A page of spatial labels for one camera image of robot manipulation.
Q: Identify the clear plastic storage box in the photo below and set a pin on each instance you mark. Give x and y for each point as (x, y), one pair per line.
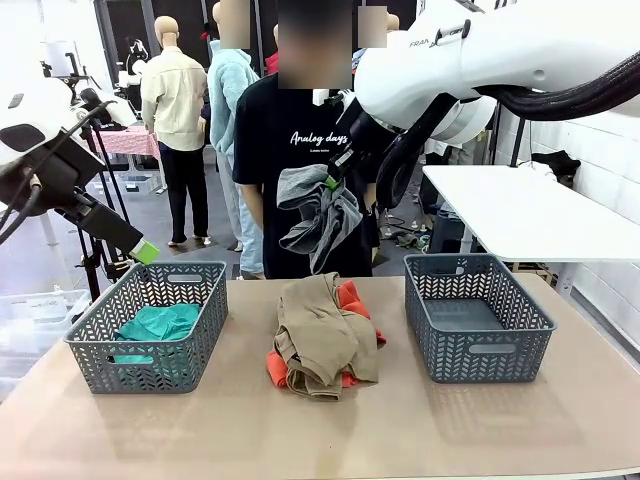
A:
(35, 320)

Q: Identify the orange garment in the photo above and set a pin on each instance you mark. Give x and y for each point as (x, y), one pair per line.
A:
(352, 300)

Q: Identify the mannequin in beige jacket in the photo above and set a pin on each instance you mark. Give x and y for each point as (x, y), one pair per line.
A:
(172, 90)

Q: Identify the white studio light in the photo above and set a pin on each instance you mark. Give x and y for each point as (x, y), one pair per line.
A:
(59, 56)

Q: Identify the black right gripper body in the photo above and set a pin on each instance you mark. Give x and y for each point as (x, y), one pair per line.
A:
(367, 137)

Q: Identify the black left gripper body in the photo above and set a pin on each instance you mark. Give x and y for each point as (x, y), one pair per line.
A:
(55, 170)

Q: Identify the white table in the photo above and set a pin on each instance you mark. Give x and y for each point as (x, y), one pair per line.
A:
(500, 210)

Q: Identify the black light stand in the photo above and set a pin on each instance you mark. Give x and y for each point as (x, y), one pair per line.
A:
(517, 145)

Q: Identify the black bin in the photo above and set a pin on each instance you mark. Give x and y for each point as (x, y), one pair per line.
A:
(446, 232)

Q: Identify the mannequin in light blue fleece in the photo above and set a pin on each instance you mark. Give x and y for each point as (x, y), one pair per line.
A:
(227, 100)

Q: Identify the person in black t-shirt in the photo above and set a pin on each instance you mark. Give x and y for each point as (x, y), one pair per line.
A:
(300, 115)

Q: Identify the person's left forearm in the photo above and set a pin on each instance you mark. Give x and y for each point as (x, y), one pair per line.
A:
(371, 200)

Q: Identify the grey plastic lattice basket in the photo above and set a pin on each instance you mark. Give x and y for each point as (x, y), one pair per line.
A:
(150, 350)
(470, 315)

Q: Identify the black cloth bundle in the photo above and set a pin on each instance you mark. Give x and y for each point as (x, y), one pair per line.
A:
(555, 165)

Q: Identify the teal shirt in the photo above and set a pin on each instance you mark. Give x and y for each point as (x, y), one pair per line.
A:
(160, 322)

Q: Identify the black camera tripod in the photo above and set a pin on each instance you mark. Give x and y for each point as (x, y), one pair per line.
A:
(93, 280)

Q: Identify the pink checked tablecloth table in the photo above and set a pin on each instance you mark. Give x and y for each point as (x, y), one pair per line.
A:
(130, 140)

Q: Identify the khaki garment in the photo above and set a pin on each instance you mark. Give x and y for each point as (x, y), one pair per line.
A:
(320, 330)

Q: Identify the grey garment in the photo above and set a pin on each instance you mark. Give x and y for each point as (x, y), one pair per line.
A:
(325, 225)

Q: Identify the person's right forearm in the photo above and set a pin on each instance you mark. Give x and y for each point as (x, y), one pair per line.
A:
(254, 212)

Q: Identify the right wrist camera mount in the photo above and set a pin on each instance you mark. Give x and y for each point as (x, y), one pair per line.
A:
(321, 96)

